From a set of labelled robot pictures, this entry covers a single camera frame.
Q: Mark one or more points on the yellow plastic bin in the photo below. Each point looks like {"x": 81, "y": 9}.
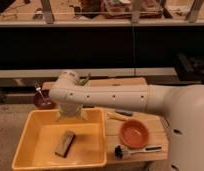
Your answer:
{"x": 50, "y": 143}

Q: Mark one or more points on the green vegetable toy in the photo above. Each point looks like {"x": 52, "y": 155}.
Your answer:
{"x": 83, "y": 82}

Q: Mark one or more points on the black dish brush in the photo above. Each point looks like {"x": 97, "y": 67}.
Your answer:
{"x": 123, "y": 152}

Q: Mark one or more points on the purple bowl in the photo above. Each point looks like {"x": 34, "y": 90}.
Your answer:
{"x": 38, "y": 102}

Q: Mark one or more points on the yellow banana toy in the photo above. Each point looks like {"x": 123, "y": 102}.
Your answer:
{"x": 116, "y": 116}

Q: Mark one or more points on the wooden block eraser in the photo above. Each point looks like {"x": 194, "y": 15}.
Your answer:
{"x": 64, "y": 143}

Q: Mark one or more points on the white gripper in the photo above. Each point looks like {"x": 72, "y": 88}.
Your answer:
{"x": 68, "y": 110}

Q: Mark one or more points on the blue sponge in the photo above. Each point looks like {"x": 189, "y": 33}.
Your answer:
{"x": 124, "y": 112}

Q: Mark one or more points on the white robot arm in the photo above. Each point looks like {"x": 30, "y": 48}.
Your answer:
{"x": 181, "y": 106}

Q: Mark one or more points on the orange bowl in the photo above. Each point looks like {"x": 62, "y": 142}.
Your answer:
{"x": 134, "y": 134}

